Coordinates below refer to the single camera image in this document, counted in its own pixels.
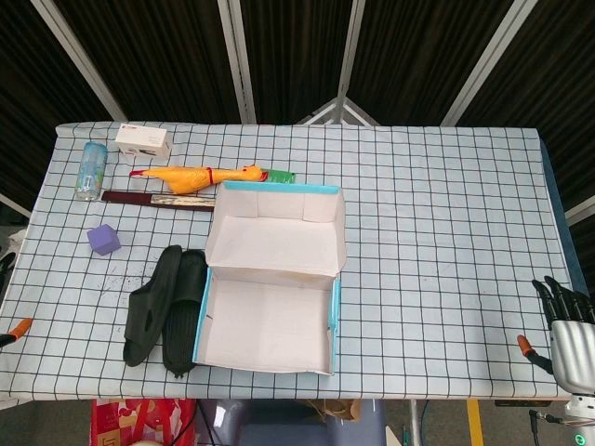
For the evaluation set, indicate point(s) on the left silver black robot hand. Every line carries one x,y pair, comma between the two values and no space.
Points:
18,330

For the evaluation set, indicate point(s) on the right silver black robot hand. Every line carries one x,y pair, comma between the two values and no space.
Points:
574,344

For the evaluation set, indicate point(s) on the black rubber slipper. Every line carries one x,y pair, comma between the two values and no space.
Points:
183,316
149,302

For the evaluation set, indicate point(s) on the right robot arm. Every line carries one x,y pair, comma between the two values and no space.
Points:
581,418

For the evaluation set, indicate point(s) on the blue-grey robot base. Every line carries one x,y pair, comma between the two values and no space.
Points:
279,429

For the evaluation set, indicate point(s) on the red patterned bag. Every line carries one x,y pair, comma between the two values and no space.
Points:
130,423

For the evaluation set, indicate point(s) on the white small carton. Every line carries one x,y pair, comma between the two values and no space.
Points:
141,137

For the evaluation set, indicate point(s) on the light blue shoe box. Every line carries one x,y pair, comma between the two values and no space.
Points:
265,316

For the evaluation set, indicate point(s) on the purple foam cube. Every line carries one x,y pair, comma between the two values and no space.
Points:
103,239

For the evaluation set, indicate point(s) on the dark red folded fan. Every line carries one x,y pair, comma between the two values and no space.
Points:
125,197

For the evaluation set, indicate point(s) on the clear bottle blue label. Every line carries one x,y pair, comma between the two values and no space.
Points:
91,169

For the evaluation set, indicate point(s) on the grey metal pole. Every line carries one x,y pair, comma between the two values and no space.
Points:
414,423

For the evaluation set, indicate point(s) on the light blue checkered tablecloth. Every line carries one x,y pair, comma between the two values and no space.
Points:
418,232

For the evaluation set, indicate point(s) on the yellow rubber chicken toy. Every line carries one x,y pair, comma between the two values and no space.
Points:
186,179

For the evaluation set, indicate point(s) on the brown paper bag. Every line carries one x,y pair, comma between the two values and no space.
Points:
334,409

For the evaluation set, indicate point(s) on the green flat packet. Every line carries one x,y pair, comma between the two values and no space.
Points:
281,176

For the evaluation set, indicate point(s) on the white partition frame post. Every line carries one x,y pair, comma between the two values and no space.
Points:
488,62
349,60
79,60
237,60

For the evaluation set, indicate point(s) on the white triangular frame foot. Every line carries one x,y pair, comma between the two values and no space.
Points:
342,107

